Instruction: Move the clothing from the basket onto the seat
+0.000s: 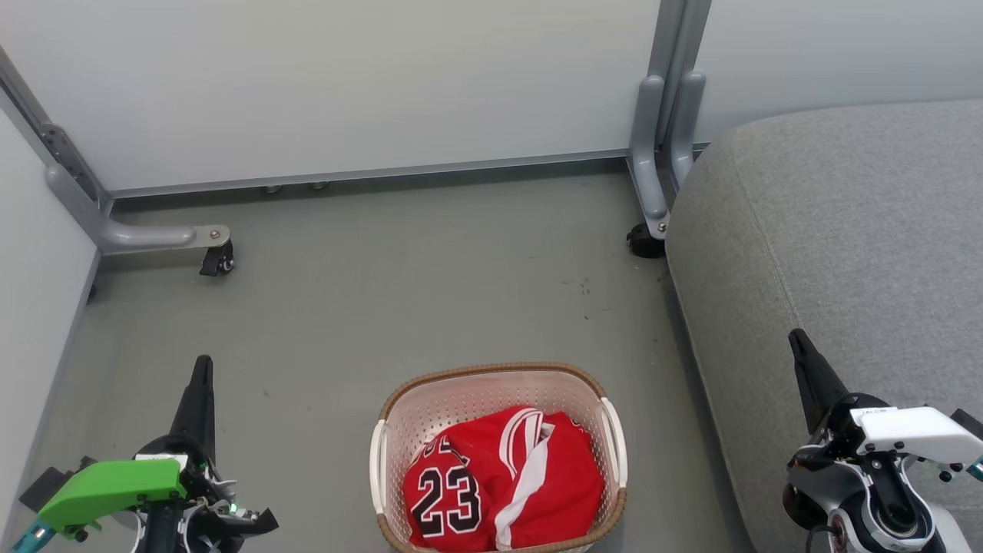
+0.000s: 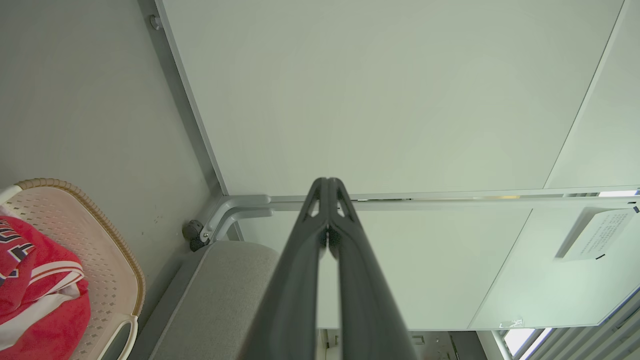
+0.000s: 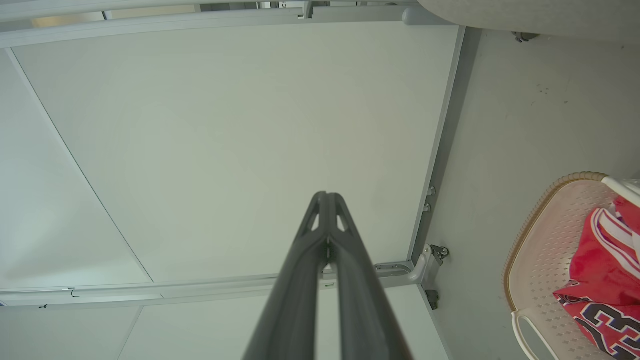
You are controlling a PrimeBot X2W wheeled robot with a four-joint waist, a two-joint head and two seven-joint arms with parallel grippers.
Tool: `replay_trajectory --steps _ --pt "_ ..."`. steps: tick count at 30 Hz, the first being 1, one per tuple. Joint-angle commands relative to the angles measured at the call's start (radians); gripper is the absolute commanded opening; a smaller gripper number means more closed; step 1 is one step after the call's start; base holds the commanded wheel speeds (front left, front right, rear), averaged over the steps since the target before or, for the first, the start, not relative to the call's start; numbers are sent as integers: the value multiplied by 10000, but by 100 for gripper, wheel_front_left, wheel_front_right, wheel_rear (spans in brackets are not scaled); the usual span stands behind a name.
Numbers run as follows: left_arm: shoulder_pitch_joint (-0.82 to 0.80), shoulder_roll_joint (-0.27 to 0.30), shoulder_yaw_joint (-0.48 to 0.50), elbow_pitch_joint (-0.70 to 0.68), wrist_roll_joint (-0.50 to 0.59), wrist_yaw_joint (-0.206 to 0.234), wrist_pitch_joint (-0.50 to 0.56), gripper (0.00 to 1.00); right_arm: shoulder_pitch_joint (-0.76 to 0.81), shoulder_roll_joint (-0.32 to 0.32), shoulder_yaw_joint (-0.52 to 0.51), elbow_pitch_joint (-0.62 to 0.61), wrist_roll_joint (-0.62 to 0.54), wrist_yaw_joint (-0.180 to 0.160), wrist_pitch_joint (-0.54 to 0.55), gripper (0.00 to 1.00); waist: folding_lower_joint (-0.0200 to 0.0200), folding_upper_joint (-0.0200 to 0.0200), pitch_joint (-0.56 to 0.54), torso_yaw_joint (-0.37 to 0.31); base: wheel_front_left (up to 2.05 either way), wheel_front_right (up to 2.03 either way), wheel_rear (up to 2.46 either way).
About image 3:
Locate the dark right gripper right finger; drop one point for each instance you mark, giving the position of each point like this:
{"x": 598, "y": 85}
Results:
{"x": 367, "y": 320}

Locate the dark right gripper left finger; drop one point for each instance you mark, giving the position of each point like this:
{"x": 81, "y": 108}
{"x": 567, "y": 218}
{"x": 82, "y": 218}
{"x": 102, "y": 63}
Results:
{"x": 287, "y": 310}

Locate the red numbered sports jersey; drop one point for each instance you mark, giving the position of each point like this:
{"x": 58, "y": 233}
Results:
{"x": 605, "y": 280}

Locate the black caster wheel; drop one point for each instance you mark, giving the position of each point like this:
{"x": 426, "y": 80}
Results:
{"x": 432, "y": 299}
{"x": 523, "y": 36}
{"x": 440, "y": 253}

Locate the grey partition foot with caster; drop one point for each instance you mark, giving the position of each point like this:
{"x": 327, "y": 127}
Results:
{"x": 200, "y": 330}

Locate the perforated laundry basket brown rim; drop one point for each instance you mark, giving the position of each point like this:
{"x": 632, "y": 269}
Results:
{"x": 542, "y": 260}

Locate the white partition panel grey frame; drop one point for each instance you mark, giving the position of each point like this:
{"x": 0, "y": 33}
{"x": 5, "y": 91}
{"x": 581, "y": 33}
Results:
{"x": 240, "y": 145}

